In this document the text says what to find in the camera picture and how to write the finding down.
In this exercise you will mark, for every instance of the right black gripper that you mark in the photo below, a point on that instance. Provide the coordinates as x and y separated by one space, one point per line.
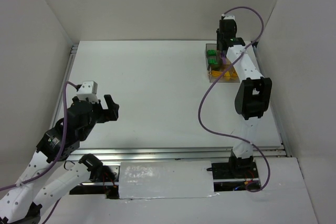
221 44

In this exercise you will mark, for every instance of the yellow striped lego brick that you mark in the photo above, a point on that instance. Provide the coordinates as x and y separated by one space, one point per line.
226 76

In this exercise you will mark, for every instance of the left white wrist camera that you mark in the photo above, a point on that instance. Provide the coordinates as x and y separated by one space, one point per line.
88 92

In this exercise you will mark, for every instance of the yellow flower lego brick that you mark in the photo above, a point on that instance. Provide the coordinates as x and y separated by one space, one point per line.
215 73

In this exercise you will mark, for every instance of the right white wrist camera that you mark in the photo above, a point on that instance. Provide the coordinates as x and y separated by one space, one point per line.
227 19

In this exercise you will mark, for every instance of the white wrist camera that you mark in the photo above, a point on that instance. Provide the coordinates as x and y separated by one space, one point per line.
88 92
227 19

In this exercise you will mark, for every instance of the smoky grey container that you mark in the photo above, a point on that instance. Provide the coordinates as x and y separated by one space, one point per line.
218 57

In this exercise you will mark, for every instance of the aluminium frame rail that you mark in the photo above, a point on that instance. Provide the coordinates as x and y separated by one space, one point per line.
152 154

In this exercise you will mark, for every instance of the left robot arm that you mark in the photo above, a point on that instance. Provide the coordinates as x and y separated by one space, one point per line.
31 196

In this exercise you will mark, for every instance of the small green lego brick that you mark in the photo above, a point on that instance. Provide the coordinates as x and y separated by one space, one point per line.
211 53

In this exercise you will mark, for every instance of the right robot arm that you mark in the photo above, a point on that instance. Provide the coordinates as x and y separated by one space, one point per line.
250 103

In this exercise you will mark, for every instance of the long front clear container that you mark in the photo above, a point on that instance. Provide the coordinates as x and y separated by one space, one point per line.
221 80

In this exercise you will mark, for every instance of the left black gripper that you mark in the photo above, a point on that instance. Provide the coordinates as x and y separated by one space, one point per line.
104 111

